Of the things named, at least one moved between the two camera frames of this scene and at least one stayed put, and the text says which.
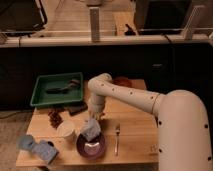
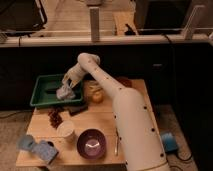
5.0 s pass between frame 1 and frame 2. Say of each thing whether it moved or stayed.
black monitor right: stayed
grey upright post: stayed
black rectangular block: stayed
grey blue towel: moved
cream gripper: moved
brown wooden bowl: stayed
